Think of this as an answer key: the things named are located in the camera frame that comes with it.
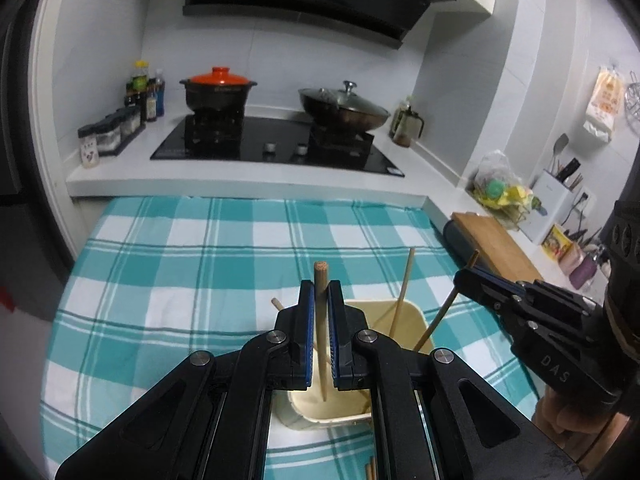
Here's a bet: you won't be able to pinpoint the hanging paper bag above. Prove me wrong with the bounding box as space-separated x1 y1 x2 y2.
582 67 626 143

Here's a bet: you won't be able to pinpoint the plastic bag with sponges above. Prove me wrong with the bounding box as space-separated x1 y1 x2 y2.
471 151 541 224

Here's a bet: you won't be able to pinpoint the white knife utensil block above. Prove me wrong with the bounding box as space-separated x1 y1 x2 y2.
519 132 586 246

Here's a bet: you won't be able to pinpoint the black gas stove top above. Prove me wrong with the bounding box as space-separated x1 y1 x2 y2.
151 114 405 178

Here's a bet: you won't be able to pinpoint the sauce bottles group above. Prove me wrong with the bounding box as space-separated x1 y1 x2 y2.
124 60 165 122

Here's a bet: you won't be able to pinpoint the wooden cutting board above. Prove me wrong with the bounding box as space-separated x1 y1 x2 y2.
451 212 542 282

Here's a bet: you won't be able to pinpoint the spice jar rack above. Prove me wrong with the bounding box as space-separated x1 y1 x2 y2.
77 105 144 168

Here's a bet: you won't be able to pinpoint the black pot orange lid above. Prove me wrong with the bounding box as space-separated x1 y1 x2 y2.
180 67 257 113

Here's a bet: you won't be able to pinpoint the dark glass kettle jug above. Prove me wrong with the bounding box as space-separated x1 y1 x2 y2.
390 104 425 148

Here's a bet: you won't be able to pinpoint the chopstick in holder right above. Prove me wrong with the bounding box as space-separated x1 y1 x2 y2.
388 247 416 338

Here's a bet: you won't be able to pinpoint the chopstick in holder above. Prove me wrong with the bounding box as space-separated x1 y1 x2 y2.
388 247 416 338
271 298 284 311

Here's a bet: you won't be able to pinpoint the chopstick in holder left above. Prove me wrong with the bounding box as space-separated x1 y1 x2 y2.
271 298 284 311

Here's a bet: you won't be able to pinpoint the black wok glass lid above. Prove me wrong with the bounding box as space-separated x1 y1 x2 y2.
298 80 390 132

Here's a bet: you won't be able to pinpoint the person's right hand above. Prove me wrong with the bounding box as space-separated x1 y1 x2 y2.
533 386 629 472

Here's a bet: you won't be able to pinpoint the cream utensil holder box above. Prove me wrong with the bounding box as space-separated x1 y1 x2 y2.
271 298 437 434

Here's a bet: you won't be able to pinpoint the right pair outer chopstick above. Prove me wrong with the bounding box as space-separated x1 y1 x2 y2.
366 456 378 480

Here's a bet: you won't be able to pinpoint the teal white plaid tablecloth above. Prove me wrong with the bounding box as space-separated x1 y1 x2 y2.
38 195 547 480

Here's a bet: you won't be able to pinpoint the pink purple cups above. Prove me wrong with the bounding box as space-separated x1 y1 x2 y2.
559 243 605 289

